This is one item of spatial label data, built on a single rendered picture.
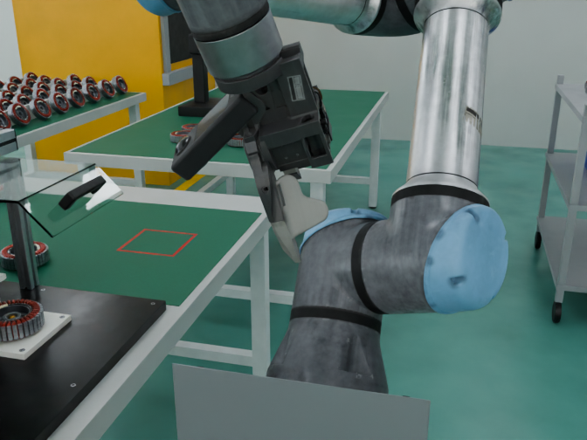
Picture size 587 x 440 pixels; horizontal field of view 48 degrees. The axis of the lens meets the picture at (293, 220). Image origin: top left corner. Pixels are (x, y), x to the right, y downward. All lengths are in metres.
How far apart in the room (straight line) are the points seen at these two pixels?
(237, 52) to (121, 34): 4.16
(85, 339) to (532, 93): 5.22
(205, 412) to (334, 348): 0.16
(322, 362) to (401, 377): 1.80
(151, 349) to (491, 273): 0.73
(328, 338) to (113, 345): 0.59
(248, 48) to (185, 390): 0.38
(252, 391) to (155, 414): 1.67
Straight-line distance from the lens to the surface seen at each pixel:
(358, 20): 0.96
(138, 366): 1.24
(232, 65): 0.60
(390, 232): 0.76
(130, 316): 1.36
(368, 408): 0.70
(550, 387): 2.64
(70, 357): 1.25
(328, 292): 0.79
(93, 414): 1.14
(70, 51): 4.96
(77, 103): 3.71
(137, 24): 4.68
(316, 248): 0.82
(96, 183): 1.23
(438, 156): 0.78
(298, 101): 0.64
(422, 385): 2.52
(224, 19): 0.58
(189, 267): 1.60
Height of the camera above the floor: 1.40
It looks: 20 degrees down
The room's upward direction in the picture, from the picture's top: straight up
